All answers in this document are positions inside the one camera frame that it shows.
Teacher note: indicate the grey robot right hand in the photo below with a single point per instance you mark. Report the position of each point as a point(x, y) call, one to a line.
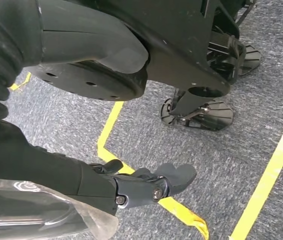
point(44, 169)

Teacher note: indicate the clear plastic sheet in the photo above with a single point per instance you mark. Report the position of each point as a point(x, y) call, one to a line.
point(31, 215)

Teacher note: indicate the yellow floor tape strip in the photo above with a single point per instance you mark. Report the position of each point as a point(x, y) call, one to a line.
point(109, 127)
point(181, 212)
point(269, 175)
point(19, 85)

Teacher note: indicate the black robot right leg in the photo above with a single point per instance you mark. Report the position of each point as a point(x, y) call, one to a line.
point(181, 39)

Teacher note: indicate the black robot leg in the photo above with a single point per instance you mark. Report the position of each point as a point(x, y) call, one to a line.
point(181, 39)
point(227, 49)

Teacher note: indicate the black robot right foot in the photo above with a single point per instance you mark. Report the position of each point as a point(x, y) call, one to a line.
point(213, 116)

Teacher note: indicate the black robot foot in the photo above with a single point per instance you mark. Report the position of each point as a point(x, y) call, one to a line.
point(253, 59)
point(213, 116)

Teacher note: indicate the black robot left leg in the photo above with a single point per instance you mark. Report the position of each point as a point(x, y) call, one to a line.
point(227, 49)

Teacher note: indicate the black robot left foot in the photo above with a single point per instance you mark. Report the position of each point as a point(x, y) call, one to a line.
point(253, 59)

